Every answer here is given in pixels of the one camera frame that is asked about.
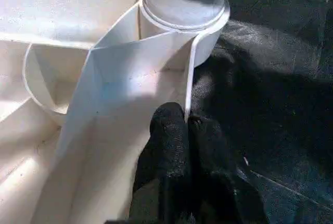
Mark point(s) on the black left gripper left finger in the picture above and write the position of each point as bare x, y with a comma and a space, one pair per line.
164, 166

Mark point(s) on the white plastic table leg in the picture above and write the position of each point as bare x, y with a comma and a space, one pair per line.
182, 2

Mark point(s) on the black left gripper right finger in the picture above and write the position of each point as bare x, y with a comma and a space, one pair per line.
223, 182

